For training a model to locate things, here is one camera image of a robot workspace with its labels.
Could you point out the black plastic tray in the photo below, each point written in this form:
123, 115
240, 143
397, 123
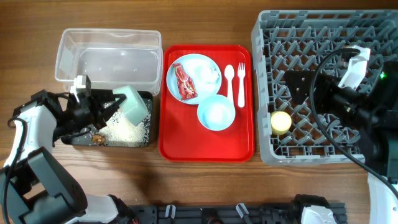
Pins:
85, 138

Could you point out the white plastic fork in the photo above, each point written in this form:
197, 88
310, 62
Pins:
241, 75

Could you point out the rice food waste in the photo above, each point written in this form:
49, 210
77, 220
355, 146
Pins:
119, 132

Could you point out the red serving tray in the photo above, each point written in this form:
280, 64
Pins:
181, 135

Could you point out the light blue bowl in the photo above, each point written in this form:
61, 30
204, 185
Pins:
216, 113

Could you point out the red snack wrapper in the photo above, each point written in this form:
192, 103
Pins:
186, 87

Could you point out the white plastic spoon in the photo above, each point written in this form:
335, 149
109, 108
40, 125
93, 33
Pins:
229, 75

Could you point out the green bowl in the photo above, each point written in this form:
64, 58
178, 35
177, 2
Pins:
133, 107

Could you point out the yellow cup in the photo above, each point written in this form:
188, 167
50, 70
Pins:
280, 122

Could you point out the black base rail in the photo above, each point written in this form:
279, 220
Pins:
267, 213

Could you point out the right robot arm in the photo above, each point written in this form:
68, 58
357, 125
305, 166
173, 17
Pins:
375, 117

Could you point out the white tissue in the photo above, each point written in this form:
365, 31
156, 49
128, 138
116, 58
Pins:
202, 70

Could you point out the light blue plate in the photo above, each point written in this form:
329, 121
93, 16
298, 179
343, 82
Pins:
204, 90

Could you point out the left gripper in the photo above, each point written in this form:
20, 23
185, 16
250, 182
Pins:
92, 112

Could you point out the grey dishwasher rack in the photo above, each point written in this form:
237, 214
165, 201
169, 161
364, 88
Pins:
298, 40

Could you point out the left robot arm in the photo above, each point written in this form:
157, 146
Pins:
35, 187

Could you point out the clear plastic bin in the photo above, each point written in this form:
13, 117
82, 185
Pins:
111, 58

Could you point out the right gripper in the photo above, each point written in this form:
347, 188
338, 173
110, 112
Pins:
326, 86

